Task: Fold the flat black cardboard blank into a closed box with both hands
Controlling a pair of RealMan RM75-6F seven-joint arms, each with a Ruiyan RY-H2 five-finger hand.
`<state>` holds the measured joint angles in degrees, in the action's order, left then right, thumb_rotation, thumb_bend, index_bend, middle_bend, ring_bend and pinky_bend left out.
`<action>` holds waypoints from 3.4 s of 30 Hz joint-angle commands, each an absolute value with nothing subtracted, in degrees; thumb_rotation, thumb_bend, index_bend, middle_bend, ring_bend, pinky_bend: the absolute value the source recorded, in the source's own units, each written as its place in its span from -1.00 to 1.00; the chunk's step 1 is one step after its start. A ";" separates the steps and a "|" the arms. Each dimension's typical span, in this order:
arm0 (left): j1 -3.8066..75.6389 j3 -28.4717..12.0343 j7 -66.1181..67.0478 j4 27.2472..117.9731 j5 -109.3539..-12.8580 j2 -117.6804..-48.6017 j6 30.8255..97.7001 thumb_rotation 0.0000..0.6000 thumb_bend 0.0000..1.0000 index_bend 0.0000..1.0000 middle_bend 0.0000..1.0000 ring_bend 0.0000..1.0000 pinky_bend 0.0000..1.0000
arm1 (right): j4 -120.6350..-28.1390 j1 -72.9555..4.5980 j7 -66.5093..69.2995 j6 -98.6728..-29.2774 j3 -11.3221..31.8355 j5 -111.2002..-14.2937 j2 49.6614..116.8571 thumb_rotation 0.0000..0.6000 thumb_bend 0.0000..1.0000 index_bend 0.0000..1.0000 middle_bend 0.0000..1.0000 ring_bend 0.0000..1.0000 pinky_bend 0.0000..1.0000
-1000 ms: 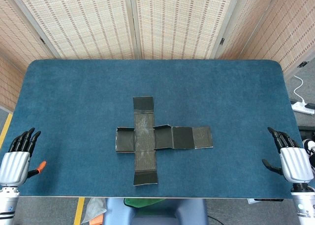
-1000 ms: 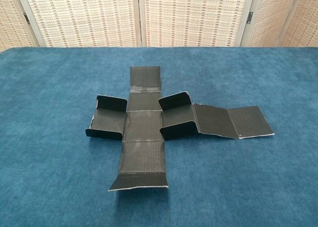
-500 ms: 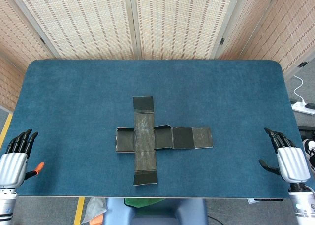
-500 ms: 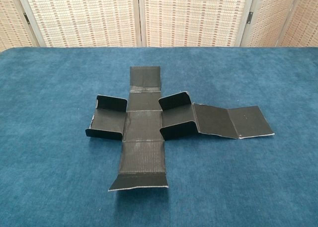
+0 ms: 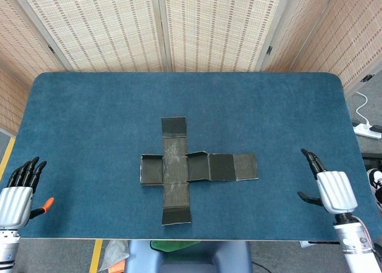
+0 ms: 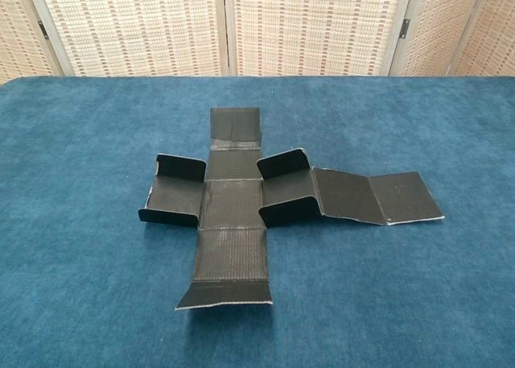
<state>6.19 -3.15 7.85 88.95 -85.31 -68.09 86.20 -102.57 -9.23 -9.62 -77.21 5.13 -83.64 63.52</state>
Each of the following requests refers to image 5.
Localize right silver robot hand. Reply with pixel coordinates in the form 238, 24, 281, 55
297, 148, 358, 216

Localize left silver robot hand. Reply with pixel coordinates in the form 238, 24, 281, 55
0, 156, 56, 228

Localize black foldable cardboard box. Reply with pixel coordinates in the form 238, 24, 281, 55
139, 116, 259, 226

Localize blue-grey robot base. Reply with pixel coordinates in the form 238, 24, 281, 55
124, 240, 253, 273

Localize black and white sneaker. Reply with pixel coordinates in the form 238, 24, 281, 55
366, 168, 382, 211

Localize white power strip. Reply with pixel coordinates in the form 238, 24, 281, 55
353, 122, 382, 140

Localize woven bamboo screen panel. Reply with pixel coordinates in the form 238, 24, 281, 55
157, 0, 295, 73
0, 0, 68, 90
262, 0, 341, 73
291, 0, 382, 99
7, 0, 165, 73
0, 65, 30, 136

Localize blue felt table cover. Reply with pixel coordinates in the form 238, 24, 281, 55
0, 72, 382, 241

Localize grey plastic bag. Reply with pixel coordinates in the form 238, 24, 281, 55
98, 240, 131, 272

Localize orange packet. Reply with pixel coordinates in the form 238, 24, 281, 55
107, 259, 127, 273

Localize green cloth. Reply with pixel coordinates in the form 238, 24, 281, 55
150, 240, 201, 253

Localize white power cable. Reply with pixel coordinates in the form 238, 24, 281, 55
355, 91, 371, 127

